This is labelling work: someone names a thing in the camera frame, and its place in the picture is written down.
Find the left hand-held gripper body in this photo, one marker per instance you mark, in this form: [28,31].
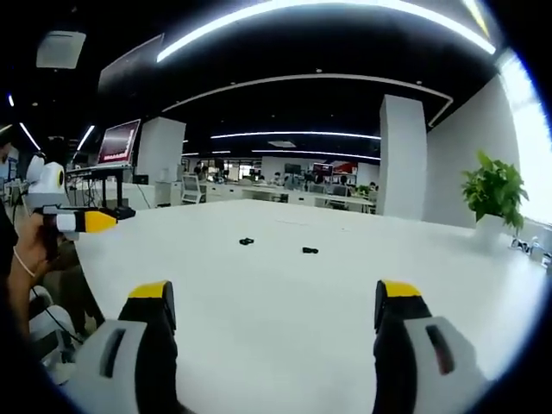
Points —
[45,183]

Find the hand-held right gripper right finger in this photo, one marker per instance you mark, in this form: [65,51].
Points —
[427,349]

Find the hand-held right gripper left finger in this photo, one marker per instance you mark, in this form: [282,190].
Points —
[129,345]

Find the black plastic buckle part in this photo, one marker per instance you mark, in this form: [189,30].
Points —
[247,241]
[309,250]

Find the person's left hand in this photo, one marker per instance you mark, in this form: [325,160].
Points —
[36,250]

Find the black screen stand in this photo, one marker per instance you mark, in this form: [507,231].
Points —
[105,190]

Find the white chest device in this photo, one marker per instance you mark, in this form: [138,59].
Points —
[54,340]

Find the white wristband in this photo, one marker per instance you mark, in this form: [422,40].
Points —
[22,261]

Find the red display screen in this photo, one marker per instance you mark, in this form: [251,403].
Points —
[117,142]

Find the white ceiling air conditioner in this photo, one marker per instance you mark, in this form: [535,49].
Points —
[60,48]

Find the green potted plant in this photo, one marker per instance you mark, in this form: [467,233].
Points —
[496,196]

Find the row of office desks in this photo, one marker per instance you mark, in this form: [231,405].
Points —
[293,194]

